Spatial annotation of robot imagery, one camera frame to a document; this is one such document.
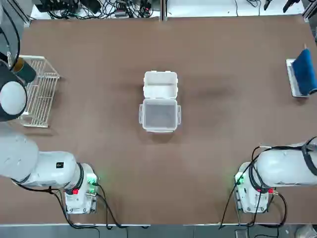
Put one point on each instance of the translucent plastic box lid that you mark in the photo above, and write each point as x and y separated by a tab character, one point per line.
158	114

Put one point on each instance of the white preservation box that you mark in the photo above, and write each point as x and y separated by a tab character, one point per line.
161	84

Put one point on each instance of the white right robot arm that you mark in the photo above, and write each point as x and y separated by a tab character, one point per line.
280	168

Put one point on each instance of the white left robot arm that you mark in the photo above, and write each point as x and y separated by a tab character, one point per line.
15	158

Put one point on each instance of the black power supply brick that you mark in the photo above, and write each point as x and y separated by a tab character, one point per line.
57	3
86	5

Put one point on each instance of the white flat tray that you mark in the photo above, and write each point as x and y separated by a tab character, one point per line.
292	79

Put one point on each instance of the teal mug yellow inside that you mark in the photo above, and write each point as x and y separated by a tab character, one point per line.
27	72

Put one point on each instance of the blue fabric cover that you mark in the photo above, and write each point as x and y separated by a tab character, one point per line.
305	72

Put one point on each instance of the aluminium frame post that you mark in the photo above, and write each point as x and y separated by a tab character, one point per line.
163	10

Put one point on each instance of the aluminium frame corner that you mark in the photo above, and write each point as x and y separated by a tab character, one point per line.
310	8

